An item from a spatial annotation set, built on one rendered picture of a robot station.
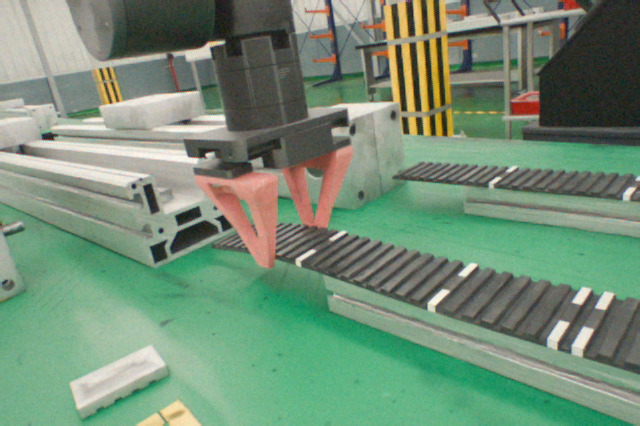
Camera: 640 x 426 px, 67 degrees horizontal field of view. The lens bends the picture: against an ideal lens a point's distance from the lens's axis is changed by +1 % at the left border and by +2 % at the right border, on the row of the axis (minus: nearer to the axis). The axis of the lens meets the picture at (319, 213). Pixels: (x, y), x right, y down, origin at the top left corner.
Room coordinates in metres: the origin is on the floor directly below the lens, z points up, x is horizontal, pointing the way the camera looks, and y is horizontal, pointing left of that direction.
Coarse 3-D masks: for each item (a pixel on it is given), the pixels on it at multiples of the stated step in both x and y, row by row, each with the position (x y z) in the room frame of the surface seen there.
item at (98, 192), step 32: (0, 160) 0.72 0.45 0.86; (32, 160) 0.65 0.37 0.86; (64, 160) 0.74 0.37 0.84; (96, 160) 0.64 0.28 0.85; (128, 160) 0.57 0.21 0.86; (160, 160) 0.51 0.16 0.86; (192, 160) 0.47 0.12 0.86; (0, 192) 0.78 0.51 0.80; (32, 192) 0.64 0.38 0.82; (64, 192) 0.54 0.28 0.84; (96, 192) 0.50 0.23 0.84; (128, 192) 0.41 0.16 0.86; (160, 192) 0.47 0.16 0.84; (192, 192) 0.48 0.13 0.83; (64, 224) 0.57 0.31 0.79; (96, 224) 0.49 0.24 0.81; (128, 224) 0.43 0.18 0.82; (160, 224) 0.42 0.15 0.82; (192, 224) 0.50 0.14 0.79; (224, 224) 0.49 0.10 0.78; (128, 256) 0.44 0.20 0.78; (160, 256) 0.43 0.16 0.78
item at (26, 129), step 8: (0, 120) 0.98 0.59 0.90; (8, 120) 0.93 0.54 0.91; (16, 120) 0.89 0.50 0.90; (24, 120) 0.89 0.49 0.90; (32, 120) 0.89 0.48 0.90; (0, 128) 0.86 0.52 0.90; (8, 128) 0.87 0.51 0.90; (16, 128) 0.87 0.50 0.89; (24, 128) 0.88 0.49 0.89; (32, 128) 0.89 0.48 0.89; (0, 136) 0.86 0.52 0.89; (8, 136) 0.86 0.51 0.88; (16, 136) 0.87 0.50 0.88; (24, 136) 0.88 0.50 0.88; (32, 136) 0.89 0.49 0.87; (40, 136) 0.90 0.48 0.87; (0, 144) 0.85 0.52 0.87; (8, 144) 0.86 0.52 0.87; (16, 144) 0.87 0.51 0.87; (8, 152) 0.87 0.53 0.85; (16, 152) 0.88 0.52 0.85
